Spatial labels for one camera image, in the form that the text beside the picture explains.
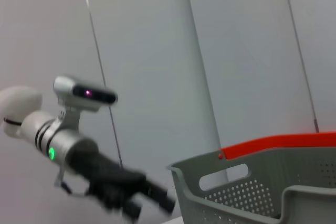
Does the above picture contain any orange basket handle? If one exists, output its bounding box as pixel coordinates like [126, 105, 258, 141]
[217, 131, 336, 161]

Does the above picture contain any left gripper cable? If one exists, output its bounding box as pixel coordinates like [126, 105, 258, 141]
[54, 166, 91, 197]

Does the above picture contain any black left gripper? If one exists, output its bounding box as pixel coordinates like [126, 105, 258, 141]
[67, 142, 176, 221]

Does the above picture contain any grey perforated storage basket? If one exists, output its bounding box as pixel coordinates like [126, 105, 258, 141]
[167, 146, 336, 224]

